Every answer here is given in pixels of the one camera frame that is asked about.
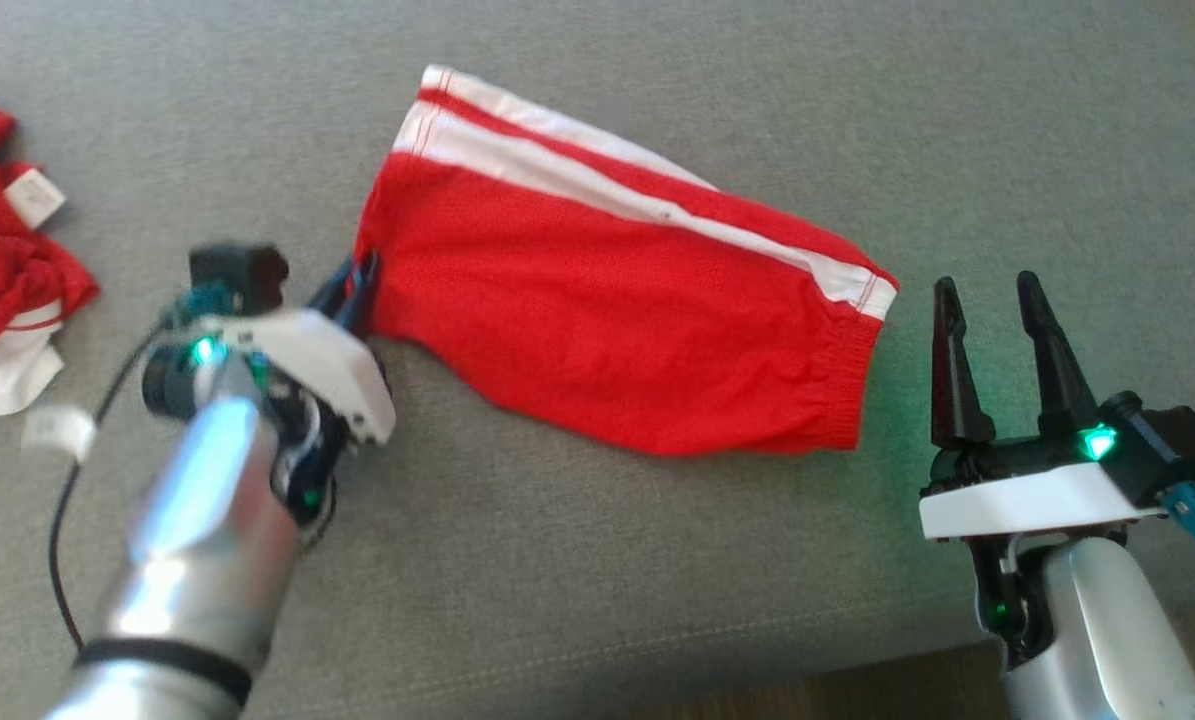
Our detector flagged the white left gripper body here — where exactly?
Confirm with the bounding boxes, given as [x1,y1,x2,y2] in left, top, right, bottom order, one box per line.
[207,306,399,447]

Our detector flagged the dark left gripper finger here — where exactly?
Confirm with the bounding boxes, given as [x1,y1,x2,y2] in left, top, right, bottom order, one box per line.
[340,249,384,338]
[307,256,358,321]

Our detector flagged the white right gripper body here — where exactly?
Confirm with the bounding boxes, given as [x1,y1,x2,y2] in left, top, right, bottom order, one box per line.
[919,432,1166,543]

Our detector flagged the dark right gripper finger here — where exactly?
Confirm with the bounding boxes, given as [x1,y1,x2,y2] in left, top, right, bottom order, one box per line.
[1015,270,1100,439]
[931,276,998,449]

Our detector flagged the red shorts with white stripes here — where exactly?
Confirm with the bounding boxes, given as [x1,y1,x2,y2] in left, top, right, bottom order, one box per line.
[354,64,900,459]

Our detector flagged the large grey sofa seat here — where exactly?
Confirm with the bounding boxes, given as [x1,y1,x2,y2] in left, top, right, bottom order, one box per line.
[0,0,1195,720]

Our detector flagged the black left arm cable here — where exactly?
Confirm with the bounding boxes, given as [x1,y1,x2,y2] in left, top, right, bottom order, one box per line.
[47,283,240,651]

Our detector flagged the white left cable label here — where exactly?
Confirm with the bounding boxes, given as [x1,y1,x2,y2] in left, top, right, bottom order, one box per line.
[22,403,98,463]

